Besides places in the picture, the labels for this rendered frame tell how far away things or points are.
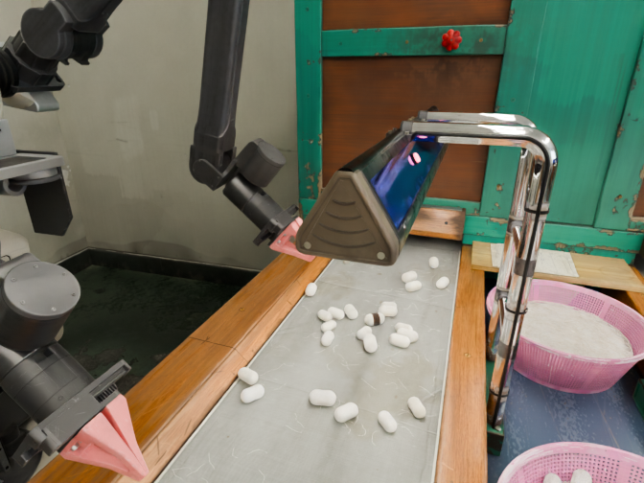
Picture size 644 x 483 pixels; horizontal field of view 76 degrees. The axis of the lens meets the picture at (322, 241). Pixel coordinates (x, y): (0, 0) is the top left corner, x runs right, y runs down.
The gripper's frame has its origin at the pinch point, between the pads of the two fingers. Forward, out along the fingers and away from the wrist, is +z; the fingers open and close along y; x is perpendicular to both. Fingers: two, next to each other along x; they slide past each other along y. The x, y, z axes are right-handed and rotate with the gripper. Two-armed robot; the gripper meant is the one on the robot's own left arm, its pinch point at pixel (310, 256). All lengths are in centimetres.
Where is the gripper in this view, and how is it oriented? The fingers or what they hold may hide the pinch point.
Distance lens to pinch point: 76.1
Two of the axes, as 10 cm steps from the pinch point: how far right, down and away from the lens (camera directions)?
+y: 3.4, -3.5, 8.7
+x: -6.1, 6.3, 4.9
